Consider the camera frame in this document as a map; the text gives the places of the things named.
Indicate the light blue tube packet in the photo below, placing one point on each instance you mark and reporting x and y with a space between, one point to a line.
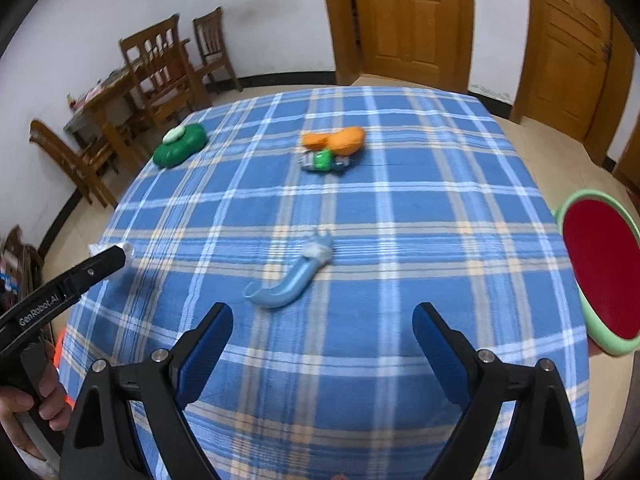
300 280

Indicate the wooden door without latch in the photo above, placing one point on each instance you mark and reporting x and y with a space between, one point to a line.
400 15

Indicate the blue plaid tablecloth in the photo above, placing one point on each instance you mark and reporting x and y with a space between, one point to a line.
400 260

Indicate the orange carrot toy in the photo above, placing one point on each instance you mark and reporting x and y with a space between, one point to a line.
340 140

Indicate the wooden slat chair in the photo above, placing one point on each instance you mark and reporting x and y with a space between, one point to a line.
65 155

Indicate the green and white small packet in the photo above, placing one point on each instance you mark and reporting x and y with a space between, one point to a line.
320 160

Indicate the person's left hand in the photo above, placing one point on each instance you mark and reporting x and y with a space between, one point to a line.
55 400

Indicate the green snack packet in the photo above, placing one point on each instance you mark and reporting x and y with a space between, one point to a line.
182 147

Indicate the large wooden chair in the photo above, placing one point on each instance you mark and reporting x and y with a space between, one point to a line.
160 70

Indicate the wooden door with latch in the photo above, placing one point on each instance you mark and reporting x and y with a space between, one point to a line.
565 55

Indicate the small wooden chair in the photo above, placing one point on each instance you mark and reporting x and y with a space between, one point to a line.
212 45

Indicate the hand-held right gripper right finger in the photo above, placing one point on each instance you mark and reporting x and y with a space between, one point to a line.
440 355

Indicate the red bin with green rim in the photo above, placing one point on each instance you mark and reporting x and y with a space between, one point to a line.
605 270

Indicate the wooden dining table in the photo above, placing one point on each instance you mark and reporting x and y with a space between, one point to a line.
107 97

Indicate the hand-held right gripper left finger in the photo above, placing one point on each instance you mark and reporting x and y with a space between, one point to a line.
205 355

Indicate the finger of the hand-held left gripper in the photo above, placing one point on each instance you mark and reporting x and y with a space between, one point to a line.
95 272

